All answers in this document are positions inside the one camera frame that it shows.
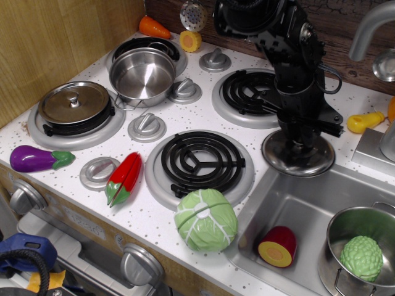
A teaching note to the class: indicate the steel perforated skimmer spoon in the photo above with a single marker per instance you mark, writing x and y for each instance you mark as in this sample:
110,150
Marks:
193,16

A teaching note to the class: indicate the back right black burner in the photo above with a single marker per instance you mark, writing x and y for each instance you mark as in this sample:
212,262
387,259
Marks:
247,98

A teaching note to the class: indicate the grey oven knob right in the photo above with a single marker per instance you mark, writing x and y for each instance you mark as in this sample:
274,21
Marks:
139,267

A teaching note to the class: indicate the red toy chili pepper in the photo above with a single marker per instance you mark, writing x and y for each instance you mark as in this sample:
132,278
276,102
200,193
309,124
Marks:
123,180

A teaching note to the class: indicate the yellow toy pear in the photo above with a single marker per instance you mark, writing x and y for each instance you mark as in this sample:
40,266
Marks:
359,123

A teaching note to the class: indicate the yellow tape piece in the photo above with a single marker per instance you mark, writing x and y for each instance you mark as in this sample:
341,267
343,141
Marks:
55,281

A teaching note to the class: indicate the purple toy eggplant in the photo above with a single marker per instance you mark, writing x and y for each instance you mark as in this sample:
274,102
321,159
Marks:
28,159

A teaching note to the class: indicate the empty steel pot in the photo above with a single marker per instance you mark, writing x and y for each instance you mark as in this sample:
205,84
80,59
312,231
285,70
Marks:
142,77

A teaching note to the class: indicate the grey knob lower middle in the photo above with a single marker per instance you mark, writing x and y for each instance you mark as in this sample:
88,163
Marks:
146,128

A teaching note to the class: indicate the grey knob back centre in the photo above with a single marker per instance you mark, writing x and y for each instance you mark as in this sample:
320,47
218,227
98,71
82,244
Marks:
215,61

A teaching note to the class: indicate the orange toy at edge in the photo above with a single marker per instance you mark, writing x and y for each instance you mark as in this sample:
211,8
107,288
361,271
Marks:
391,110

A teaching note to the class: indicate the grey knob front flat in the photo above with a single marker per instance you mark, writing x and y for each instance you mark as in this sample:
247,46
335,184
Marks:
95,174

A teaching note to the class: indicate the red toy fruit half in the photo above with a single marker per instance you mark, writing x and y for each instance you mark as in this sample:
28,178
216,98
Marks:
278,247

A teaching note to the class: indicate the steel lid with knob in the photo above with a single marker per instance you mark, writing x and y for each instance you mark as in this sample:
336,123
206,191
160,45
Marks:
294,159

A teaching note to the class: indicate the orange toy carrot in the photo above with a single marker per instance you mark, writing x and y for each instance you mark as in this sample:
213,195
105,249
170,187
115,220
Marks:
150,27

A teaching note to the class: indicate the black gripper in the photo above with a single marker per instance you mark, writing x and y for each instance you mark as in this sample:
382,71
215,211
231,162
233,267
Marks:
307,107

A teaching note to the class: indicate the steel pot in sink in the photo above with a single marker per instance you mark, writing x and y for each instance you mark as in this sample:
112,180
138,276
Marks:
376,222

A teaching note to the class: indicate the grey oven knob left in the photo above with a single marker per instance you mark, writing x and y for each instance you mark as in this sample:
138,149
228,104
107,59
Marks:
26,198

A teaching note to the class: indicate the grey toy faucet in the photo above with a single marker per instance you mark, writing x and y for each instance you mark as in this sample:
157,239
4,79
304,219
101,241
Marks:
375,18

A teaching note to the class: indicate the oven door handle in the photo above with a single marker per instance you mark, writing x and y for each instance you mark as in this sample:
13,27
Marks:
94,267

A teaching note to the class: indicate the blue clamp tool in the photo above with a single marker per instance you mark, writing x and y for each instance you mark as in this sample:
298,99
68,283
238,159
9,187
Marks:
25,252

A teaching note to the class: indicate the yellow toy corn slice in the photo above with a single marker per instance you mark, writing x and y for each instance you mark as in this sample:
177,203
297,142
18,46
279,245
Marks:
190,41

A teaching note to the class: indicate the steel lid on left burner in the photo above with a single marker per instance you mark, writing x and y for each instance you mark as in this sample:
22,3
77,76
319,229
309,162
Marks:
73,102

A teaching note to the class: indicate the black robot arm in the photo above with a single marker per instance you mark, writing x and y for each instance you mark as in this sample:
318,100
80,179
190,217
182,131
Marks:
282,31

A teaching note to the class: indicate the silver sink basin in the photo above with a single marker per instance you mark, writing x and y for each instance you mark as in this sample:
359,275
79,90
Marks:
306,206

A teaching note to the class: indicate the back left black burner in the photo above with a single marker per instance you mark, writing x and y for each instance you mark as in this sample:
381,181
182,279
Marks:
170,48

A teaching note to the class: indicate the grey oven knob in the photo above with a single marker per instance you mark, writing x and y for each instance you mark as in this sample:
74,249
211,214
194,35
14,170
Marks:
26,198
139,267

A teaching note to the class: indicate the front centre black burner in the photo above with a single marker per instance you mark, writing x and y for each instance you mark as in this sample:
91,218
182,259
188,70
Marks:
199,159

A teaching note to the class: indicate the green toy cabbage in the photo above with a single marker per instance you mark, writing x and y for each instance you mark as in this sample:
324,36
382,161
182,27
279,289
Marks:
206,221

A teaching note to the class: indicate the green toy artichoke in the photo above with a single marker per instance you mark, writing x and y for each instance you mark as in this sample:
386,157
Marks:
362,257

